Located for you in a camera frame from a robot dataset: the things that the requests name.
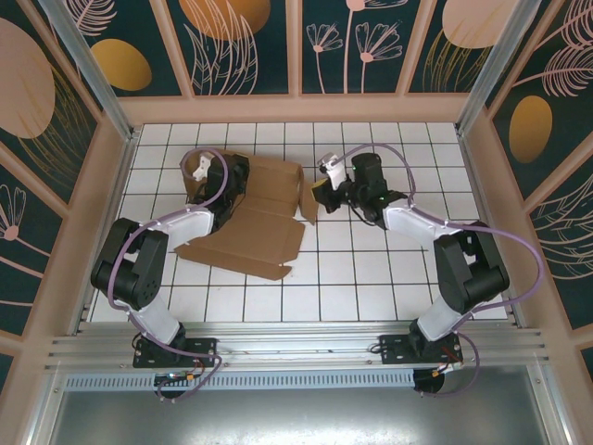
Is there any grey metal sheet panel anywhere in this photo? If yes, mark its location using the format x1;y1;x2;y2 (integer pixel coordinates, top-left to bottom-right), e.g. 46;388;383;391
45;388;552;445

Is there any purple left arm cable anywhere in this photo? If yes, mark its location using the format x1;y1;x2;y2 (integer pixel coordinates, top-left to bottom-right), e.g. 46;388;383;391
106;146;228;403

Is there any aluminium corner post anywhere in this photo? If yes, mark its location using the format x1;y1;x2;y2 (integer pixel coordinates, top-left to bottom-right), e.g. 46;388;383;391
36;0;140;143
456;0;529;136

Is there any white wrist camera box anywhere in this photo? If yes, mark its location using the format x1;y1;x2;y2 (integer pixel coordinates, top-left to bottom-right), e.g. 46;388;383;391
317;150;349;191
191;151;215;183

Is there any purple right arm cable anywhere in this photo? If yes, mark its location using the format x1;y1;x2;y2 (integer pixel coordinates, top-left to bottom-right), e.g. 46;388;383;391
340;144;546;400

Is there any small circuit board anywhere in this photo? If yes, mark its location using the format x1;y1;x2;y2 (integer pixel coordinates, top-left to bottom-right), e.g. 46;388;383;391
158;371;196;386

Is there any brown cardboard box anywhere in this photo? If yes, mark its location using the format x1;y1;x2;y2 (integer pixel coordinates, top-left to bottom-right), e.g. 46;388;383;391
173;147;321;282

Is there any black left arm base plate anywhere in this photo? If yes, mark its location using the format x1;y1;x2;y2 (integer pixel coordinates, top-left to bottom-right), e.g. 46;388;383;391
132;337;219;368

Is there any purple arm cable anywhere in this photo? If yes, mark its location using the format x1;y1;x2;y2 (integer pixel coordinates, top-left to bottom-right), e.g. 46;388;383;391
106;146;228;403
340;144;546;400

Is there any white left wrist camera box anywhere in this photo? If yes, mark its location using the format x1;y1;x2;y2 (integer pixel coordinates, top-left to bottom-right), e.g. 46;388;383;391
191;151;215;183

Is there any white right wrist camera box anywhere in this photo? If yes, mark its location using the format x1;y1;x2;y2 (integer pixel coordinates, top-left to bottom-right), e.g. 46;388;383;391
317;150;349;191

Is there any grey slotted cable duct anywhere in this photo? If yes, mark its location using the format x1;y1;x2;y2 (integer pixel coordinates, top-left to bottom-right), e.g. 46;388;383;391
64;368;416;390

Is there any aluminium mounting rail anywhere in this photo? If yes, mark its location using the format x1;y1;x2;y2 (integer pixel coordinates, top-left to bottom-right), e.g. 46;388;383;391
44;324;550;372

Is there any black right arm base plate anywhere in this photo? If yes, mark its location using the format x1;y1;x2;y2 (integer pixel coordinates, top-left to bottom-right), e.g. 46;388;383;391
378;333;464;367

